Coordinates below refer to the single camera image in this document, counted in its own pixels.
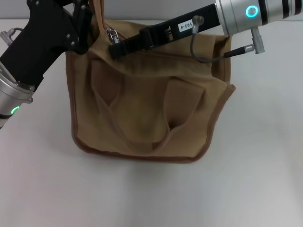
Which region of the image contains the khaki canvas food bag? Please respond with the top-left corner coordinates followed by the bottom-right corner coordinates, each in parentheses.
top-left (65, 0), bottom-right (237, 164)

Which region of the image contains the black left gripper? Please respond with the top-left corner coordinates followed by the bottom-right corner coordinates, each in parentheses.
top-left (0, 0), bottom-right (93, 87)

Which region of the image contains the silver metal zipper pull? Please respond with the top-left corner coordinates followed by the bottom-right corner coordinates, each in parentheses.
top-left (106, 26), bottom-right (122, 46)

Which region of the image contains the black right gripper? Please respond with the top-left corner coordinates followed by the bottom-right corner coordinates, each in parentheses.
top-left (153, 4), bottom-right (225, 49)

